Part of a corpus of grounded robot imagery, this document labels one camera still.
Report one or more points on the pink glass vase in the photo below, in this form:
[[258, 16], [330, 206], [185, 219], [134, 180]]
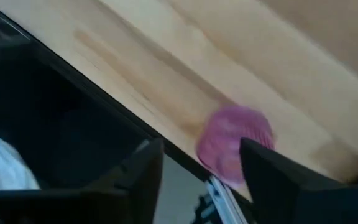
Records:
[[225, 137]]

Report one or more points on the silver edge bracket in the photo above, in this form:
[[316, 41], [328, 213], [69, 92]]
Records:
[[224, 202]]

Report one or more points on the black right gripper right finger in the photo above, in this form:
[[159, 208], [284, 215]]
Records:
[[275, 180]]

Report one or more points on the white rounded object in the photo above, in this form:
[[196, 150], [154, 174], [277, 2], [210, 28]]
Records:
[[2, 161]]

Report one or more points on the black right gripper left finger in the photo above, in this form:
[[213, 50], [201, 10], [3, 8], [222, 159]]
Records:
[[145, 174]]

